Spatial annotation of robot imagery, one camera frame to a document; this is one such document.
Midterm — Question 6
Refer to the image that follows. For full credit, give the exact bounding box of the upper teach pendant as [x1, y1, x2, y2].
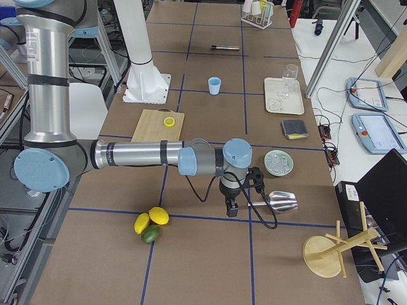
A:
[345, 77, 389, 111]

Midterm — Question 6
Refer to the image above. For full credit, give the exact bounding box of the white wire cup rack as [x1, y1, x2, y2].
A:
[241, 0, 274, 29]

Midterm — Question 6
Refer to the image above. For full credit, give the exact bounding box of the white chair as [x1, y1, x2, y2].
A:
[69, 83, 107, 140]

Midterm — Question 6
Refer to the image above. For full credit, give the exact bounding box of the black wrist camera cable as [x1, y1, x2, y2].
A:
[184, 171, 279, 230]

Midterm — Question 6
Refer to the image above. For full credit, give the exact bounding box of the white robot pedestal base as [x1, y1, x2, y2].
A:
[114, 0, 171, 105]

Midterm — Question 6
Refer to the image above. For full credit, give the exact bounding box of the grey folded cloth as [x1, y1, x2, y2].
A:
[281, 119, 309, 140]

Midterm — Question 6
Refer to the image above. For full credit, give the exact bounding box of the cream bear tray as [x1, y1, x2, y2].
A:
[264, 78, 305, 115]

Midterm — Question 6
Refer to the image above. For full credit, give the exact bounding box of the lower teach pendant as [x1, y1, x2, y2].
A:
[351, 113, 406, 155]

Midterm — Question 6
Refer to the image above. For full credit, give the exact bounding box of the wooden cup tree stand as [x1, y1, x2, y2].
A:
[302, 201, 387, 278]

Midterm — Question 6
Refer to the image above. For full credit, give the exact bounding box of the black power strip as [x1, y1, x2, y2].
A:
[318, 124, 340, 168]

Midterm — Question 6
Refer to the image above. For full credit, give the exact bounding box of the steel muddler black tip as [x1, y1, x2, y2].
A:
[210, 45, 240, 51]

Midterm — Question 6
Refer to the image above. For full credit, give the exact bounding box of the teach pendant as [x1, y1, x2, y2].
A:
[351, 113, 406, 155]
[345, 77, 389, 111]

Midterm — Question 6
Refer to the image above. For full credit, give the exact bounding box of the yellow lemon right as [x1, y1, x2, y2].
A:
[148, 207, 170, 225]

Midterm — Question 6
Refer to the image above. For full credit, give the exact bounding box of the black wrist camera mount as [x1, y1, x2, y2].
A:
[246, 166, 265, 194]

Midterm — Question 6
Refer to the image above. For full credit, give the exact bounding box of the green lime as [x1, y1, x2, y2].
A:
[141, 224, 160, 243]

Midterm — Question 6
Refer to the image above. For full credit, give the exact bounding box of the black monitor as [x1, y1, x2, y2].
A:
[355, 149, 406, 257]

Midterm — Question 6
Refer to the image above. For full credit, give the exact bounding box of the clear wine glass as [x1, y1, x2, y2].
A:
[277, 64, 299, 98]

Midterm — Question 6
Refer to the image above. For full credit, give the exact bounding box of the yellow lemon slice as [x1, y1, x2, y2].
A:
[163, 116, 176, 128]

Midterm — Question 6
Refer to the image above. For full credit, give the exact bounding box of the green bowl of ice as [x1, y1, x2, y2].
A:
[264, 150, 294, 177]

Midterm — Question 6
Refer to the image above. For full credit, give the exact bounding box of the bamboo cutting board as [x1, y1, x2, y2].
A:
[132, 109, 184, 142]

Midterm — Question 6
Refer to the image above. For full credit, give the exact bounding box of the light blue plastic cup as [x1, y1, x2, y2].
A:
[208, 77, 221, 95]

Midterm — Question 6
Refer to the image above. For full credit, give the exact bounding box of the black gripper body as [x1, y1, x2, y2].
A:
[219, 176, 247, 200]

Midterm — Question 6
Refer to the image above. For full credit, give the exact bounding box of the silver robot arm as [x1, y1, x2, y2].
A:
[14, 1, 252, 217]

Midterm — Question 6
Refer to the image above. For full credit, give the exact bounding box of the steel ice scoop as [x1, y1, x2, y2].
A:
[252, 191, 299, 214]

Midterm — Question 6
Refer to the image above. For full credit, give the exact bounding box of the yellow lemon left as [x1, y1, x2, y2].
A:
[134, 213, 150, 234]

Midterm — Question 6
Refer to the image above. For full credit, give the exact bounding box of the aluminium frame post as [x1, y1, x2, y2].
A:
[305, 0, 361, 98]

